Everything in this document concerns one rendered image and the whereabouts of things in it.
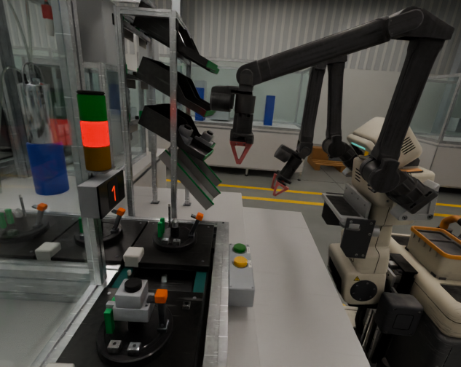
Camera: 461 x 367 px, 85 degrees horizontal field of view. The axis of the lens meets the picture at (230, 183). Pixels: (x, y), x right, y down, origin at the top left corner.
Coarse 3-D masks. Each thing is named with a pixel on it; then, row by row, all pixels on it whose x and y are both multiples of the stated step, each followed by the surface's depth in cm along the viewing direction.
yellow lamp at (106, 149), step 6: (84, 150) 51; (90, 150) 50; (96, 150) 51; (102, 150) 51; (108, 150) 53; (84, 156) 51; (90, 156) 51; (96, 156) 51; (102, 156) 52; (108, 156) 53; (90, 162) 51; (96, 162) 51; (102, 162) 52; (108, 162) 53; (90, 168) 52; (96, 168) 52; (102, 168) 52; (108, 168) 53
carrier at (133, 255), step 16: (160, 224) 78; (176, 224) 79; (192, 224) 93; (144, 240) 81; (160, 240) 78; (176, 240) 76; (192, 240) 79; (208, 240) 83; (128, 256) 70; (144, 256) 73; (160, 256) 74; (176, 256) 74; (192, 256) 75; (208, 256) 75
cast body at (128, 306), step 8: (128, 280) 46; (136, 280) 46; (144, 280) 48; (120, 288) 45; (128, 288) 44; (136, 288) 45; (144, 288) 46; (120, 296) 44; (128, 296) 44; (136, 296) 44; (144, 296) 47; (112, 304) 47; (120, 304) 45; (128, 304) 45; (136, 304) 45; (144, 304) 46; (152, 304) 48; (120, 312) 45; (128, 312) 45; (136, 312) 45; (144, 312) 45; (120, 320) 46; (128, 320) 46; (136, 320) 46; (144, 320) 46
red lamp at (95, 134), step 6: (84, 126) 49; (90, 126) 49; (96, 126) 49; (102, 126) 50; (108, 126) 52; (84, 132) 49; (90, 132) 49; (96, 132) 50; (102, 132) 50; (108, 132) 52; (84, 138) 50; (90, 138) 50; (96, 138) 50; (102, 138) 51; (108, 138) 52; (84, 144) 50; (90, 144) 50; (96, 144) 50; (102, 144) 51; (108, 144) 52
